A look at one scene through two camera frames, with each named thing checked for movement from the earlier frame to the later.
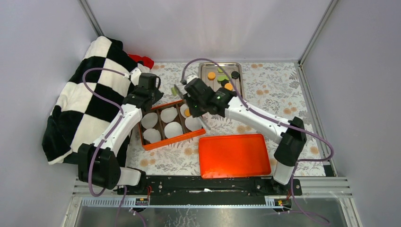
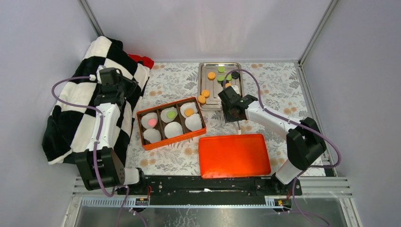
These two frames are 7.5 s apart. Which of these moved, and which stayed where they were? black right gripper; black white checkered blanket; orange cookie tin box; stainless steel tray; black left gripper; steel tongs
Moved: black right gripper; steel tongs; black left gripper
Stayed: stainless steel tray; orange cookie tin box; black white checkered blanket
